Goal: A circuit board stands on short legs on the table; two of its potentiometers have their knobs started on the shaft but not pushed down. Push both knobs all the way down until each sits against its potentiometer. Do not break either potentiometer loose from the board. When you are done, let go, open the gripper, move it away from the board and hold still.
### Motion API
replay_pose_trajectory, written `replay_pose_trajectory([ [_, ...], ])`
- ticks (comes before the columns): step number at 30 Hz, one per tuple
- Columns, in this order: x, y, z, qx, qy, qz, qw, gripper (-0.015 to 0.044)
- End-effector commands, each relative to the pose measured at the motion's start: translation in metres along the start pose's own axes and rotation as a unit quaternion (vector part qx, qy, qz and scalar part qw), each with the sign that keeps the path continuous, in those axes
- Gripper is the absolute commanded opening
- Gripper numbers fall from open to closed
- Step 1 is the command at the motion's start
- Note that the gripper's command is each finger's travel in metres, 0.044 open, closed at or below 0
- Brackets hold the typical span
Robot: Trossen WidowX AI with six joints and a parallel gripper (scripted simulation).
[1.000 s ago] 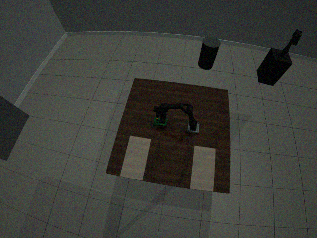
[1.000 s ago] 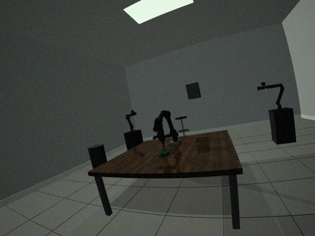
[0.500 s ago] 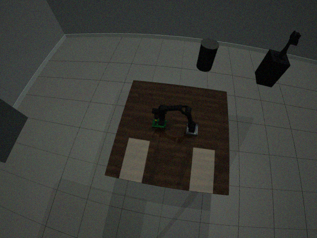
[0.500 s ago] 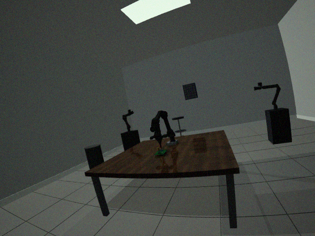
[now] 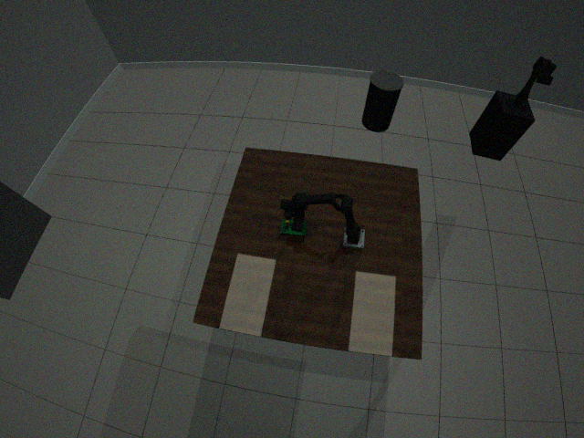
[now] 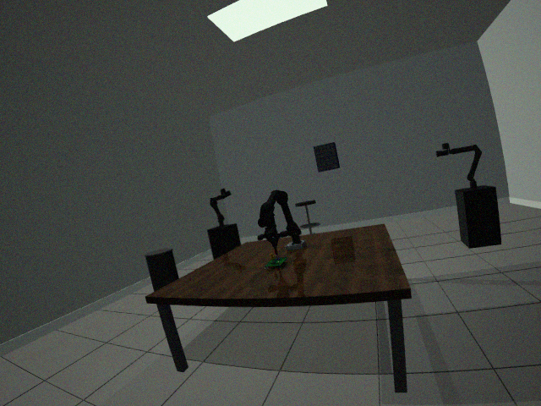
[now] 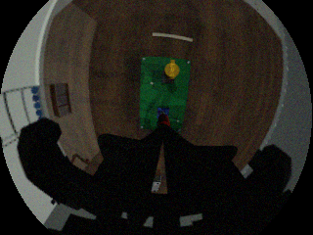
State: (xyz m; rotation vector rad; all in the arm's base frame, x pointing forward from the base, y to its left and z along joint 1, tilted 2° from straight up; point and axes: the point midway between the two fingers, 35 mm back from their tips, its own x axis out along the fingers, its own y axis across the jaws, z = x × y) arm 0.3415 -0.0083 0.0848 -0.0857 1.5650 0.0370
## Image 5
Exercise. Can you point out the green circuit board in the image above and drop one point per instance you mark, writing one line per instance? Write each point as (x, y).
(286, 228)

